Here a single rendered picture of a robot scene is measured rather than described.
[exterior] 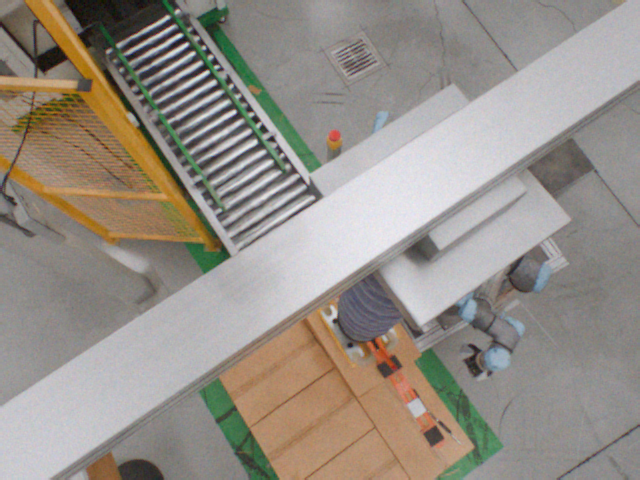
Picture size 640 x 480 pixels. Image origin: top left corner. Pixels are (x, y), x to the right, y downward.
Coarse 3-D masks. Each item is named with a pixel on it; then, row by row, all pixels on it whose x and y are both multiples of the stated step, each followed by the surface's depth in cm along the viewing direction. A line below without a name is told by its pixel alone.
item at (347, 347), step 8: (328, 304) 258; (320, 312) 257; (336, 312) 257; (328, 320) 256; (336, 320) 253; (328, 328) 255; (336, 336) 254; (344, 344) 253; (352, 344) 251; (360, 344) 253; (344, 352) 252; (360, 352) 252; (352, 360) 251
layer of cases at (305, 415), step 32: (256, 352) 305; (288, 352) 304; (320, 352) 304; (224, 384) 300; (256, 384) 300; (288, 384) 300; (320, 384) 299; (384, 384) 299; (416, 384) 299; (256, 416) 295; (288, 416) 295; (320, 416) 295; (352, 416) 295; (384, 416) 295; (448, 416) 294; (288, 448) 291; (320, 448) 291; (352, 448) 290; (384, 448) 290; (416, 448) 290; (448, 448) 290
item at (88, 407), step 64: (576, 64) 68; (448, 128) 66; (512, 128) 66; (576, 128) 71; (384, 192) 63; (448, 192) 63; (256, 256) 62; (320, 256) 61; (384, 256) 65; (192, 320) 60; (256, 320) 60; (64, 384) 58; (128, 384) 58; (192, 384) 59; (0, 448) 56; (64, 448) 56
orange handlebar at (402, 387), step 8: (368, 344) 242; (376, 352) 240; (384, 352) 240; (392, 376) 237; (400, 376) 237; (400, 384) 236; (408, 384) 236; (400, 392) 235; (408, 400) 235; (424, 416) 234; (424, 424) 232
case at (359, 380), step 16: (336, 304) 271; (320, 320) 269; (320, 336) 267; (336, 352) 265; (368, 352) 265; (400, 352) 265; (416, 352) 265; (336, 368) 286; (352, 368) 263; (368, 368) 263; (352, 384) 261; (368, 384) 261
